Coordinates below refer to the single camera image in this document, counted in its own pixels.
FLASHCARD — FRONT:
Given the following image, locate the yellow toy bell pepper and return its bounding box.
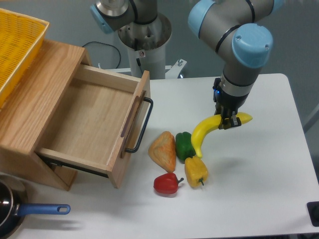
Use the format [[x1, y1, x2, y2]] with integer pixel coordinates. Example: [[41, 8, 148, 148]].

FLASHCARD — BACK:
[[184, 156, 208, 188]]

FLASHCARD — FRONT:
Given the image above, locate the wooden cabinet body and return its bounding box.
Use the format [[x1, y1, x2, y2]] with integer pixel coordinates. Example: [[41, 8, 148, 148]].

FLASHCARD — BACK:
[[0, 39, 91, 191]]

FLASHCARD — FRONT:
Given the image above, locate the black floor cable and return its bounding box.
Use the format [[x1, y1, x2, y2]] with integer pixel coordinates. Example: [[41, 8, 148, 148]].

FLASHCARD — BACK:
[[81, 41, 122, 69]]

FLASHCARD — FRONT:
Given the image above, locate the red toy bell pepper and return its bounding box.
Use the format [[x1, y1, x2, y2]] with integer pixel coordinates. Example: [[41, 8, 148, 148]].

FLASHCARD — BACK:
[[154, 173, 184, 195]]

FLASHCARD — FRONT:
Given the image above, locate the open wooden top drawer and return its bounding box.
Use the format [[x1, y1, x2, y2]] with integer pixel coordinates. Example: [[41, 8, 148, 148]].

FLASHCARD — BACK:
[[36, 65, 151, 188]]

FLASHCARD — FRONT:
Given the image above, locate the yellow plastic basket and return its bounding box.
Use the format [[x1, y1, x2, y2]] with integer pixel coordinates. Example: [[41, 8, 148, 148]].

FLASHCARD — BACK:
[[0, 8, 49, 105]]

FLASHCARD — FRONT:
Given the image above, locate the orange toy bread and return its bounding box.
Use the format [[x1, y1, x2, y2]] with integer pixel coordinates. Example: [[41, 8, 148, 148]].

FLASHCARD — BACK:
[[148, 131, 176, 173]]

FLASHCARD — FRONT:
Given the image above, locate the black table corner device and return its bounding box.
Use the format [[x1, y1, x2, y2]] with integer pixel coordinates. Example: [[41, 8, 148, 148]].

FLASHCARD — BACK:
[[307, 201, 319, 227]]

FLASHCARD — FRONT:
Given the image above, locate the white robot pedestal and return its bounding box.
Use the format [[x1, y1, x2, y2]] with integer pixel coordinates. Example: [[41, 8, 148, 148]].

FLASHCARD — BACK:
[[118, 13, 187, 80]]

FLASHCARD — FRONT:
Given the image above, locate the yellow toy banana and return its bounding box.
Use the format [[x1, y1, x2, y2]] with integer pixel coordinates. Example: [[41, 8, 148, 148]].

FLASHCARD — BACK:
[[191, 112, 253, 158]]

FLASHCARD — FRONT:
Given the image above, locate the black pan blue handle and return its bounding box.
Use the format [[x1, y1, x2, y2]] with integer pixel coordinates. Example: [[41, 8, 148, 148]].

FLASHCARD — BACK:
[[0, 175, 71, 239]]

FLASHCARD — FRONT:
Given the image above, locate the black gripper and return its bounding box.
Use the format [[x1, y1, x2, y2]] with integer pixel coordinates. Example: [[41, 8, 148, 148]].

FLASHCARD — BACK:
[[213, 77, 252, 130]]

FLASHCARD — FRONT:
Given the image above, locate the black metal drawer handle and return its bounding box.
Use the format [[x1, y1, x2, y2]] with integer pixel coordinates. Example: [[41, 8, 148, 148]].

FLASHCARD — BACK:
[[124, 97, 154, 153]]

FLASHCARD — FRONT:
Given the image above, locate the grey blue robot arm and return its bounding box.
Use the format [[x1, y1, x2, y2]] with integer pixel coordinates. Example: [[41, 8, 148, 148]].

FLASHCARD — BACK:
[[90, 0, 283, 129]]

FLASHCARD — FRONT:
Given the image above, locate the green toy bell pepper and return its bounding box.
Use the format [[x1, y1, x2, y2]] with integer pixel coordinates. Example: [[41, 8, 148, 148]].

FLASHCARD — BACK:
[[175, 131, 196, 162]]

